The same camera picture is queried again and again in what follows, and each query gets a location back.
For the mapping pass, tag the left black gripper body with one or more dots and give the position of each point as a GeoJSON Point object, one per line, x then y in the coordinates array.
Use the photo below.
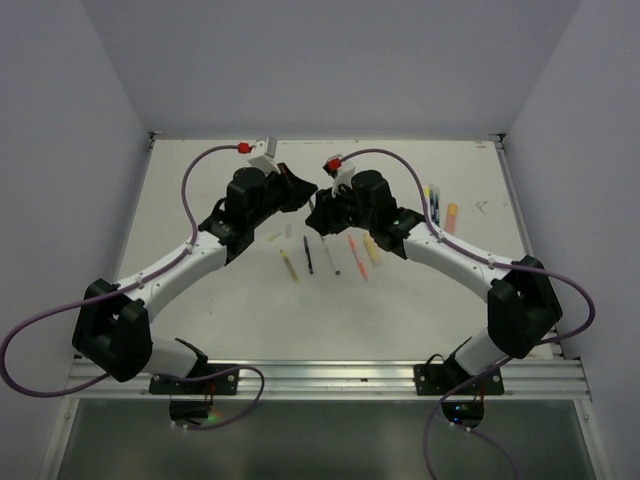
{"type": "Point", "coordinates": [275, 187]}

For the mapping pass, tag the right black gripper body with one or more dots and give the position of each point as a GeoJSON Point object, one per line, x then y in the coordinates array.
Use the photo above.
{"type": "Point", "coordinates": [349, 213]}

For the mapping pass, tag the orange thin highlighter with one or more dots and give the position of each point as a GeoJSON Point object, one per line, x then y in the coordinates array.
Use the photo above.
{"type": "Point", "coordinates": [357, 257]}

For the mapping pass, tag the purple gel pen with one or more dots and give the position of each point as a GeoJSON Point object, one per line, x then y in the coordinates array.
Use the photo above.
{"type": "Point", "coordinates": [308, 255]}

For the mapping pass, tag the clear yellow highlighter cap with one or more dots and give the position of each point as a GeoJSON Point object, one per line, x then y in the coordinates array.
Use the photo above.
{"type": "Point", "coordinates": [274, 236]}

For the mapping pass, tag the yellow thick highlighter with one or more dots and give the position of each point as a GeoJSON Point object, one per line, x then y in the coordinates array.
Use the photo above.
{"type": "Point", "coordinates": [372, 250]}

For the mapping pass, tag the yellow thin highlighter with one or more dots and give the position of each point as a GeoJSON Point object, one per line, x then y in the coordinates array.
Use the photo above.
{"type": "Point", "coordinates": [289, 266]}

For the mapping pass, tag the green marker pen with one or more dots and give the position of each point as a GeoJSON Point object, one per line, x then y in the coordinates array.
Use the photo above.
{"type": "Point", "coordinates": [331, 258]}

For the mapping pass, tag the blue green pen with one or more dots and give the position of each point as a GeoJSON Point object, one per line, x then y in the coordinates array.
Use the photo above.
{"type": "Point", "coordinates": [434, 199]}

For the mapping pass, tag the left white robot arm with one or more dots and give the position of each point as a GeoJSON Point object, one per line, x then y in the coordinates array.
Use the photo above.
{"type": "Point", "coordinates": [114, 326]}

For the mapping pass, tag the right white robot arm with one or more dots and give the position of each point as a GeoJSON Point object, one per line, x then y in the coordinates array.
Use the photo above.
{"type": "Point", "coordinates": [522, 306]}

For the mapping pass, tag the orange thick highlighter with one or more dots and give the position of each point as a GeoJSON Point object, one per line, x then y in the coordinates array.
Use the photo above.
{"type": "Point", "coordinates": [451, 218]}

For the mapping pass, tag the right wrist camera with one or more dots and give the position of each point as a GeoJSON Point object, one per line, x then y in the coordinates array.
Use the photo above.
{"type": "Point", "coordinates": [341, 171]}

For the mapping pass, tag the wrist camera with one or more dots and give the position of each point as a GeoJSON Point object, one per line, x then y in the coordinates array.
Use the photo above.
{"type": "Point", "coordinates": [341, 171]}
{"type": "Point", "coordinates": [262, 155]}

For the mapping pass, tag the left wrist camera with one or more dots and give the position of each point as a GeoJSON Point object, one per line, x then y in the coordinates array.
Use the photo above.
{"type": "Point", "coordinates": [262, 155]}

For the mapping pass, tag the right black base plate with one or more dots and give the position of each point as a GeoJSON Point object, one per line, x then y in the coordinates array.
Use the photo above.
{"type": "Point", "coordinates": [440, 378]}

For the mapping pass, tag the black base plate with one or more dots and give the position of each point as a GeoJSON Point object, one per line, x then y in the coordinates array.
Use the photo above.
{"type": "Point", "coordinates": [440, 378]}
{"type": "Point", "coordinates": [206, 380]}

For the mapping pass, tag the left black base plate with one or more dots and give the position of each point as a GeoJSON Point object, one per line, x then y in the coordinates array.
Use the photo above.
{"type": "Point", "coordinates": [206, 380]}

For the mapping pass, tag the aluminium rail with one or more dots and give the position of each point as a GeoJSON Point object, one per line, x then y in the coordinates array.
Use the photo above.
{"type": "Point", "coordinates": [354, 380]}

